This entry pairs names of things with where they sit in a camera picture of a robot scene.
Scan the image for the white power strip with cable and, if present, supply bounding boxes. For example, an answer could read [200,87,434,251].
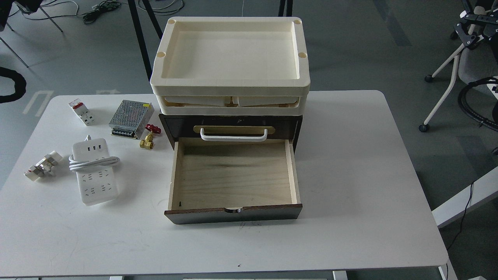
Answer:
[69,135,120,206]

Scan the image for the open wooden drawer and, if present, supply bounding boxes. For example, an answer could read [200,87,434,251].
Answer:
[164,138,303,224]

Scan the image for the cream plastic tray top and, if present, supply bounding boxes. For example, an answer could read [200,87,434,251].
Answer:
[150,16,310,97]

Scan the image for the metal mesh power supply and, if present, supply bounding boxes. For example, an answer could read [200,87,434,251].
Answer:
[109,100,154,139]

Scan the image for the white red circuit breaker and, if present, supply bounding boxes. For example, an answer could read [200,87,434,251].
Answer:
[68,99,96,126]

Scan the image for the white metal pipe fitting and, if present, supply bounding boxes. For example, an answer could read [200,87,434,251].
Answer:
[24,151,63,181]

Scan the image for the white side table edge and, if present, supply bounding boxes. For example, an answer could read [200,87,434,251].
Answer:
[432,167,498,228]

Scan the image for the white drawer handle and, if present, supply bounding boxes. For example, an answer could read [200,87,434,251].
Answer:
[200,128,268,142]

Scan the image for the brass valve red handle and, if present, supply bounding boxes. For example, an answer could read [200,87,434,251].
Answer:
[139,124,161,150]

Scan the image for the black floor cables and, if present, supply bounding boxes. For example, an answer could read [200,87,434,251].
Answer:
[8,0,184,25]

